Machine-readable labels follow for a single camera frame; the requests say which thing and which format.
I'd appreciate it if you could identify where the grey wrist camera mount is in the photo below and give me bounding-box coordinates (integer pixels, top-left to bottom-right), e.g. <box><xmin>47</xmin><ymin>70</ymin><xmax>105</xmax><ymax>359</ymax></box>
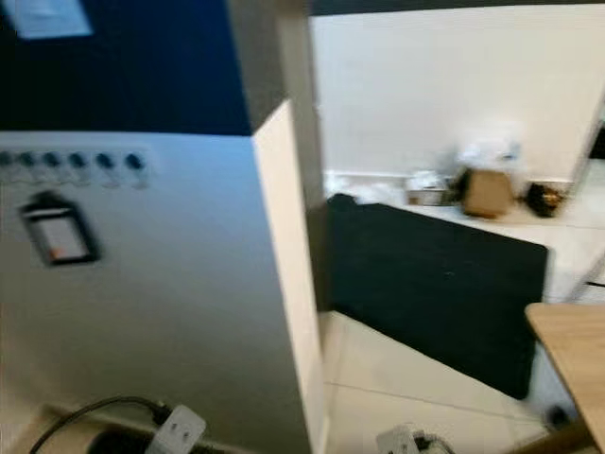
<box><xmin>146</xmin><ymin>404</ymin><xmax>208</xmax><ymax>454</ymax></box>
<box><xmin>375</xmin><ymin>425</ymin><xmax>423</xmax><ymax>454</ymax></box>

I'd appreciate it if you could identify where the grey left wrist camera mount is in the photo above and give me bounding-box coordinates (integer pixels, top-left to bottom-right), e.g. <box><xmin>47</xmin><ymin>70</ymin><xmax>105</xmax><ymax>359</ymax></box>
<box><xmin>146</xmin><ymin>404</ymin><xmax>208</xmax><ymax>454</ymax></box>

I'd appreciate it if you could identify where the wooden table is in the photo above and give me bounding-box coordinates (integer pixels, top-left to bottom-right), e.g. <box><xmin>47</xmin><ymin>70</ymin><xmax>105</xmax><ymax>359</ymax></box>
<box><xmin>506</xmin><ymin>302</ymin><xmax>605</xmax><ymax>454</ymax></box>

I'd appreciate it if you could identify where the white crumpled cloth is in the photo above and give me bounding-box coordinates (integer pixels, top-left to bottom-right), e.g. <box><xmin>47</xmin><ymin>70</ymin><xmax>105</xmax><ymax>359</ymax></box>
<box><xmin>326</xmin><ymin>170</ymin><xmax>400</xmax><ymax>205</ymax></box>

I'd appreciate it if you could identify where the black floor mat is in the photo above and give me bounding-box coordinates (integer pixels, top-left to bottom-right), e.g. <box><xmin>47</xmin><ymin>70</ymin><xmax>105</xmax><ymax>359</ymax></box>
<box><xmin>325</xmin><ymin>193</ymin><xmax>550</xmax><ymax>401</ymax></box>

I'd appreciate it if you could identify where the small black bag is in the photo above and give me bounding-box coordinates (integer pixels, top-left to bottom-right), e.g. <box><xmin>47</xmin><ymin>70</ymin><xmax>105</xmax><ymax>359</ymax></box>
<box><xmin>526</xmin><ymin>182</ymin><xmax>569</xmax><ymax>219</ymax></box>

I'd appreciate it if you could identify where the black framed card holder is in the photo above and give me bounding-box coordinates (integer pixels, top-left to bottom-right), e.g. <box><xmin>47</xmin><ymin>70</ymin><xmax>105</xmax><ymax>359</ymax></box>
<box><xmin>20</xmin><ymin>191</ymin><xmax>101</xmax><ymax>267</ymax></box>

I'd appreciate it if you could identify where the small grey box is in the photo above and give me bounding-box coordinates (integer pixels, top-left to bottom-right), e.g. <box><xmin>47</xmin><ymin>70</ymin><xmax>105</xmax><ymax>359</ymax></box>
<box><xmin>406</xmin><ymin>170</ymin><xmax>451</xmax><ymax>207</ymax></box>

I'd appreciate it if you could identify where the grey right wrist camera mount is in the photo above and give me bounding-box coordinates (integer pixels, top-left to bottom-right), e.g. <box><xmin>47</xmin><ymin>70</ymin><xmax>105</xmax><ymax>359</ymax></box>
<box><xmin>375</xmin><ymin>425</ymin><xmax>423</xmax><ymax>454</ymax></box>

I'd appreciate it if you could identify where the brown cardboard box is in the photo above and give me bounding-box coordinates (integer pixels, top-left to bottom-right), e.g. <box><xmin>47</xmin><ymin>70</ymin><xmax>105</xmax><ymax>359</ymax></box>
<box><xmin>462</xmin><ymin>166</ymin><xmax>517</xmax><ymax>220</ymax></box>

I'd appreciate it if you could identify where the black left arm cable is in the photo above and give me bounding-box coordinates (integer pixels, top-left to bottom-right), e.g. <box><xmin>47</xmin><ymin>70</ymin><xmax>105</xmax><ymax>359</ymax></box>
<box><xmin>28</xmin><ymin>394</ymin><xmax>172</xmax><ymax>454</ymax></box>

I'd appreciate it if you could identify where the white plastic bag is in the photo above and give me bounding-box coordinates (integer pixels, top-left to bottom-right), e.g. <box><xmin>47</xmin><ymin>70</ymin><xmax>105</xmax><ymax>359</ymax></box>
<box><xmin>458</xmin><ymin>132</ymin><xmax>527</xmax><ymax>172</ymax></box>

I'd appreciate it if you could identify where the white key hook rack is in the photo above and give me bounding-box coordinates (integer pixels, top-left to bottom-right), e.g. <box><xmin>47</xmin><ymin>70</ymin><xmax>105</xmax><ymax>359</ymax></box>
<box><xmin>0</xmin><ymin>147</ymin><xmax>154</xmax><ymax>190</ymax></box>

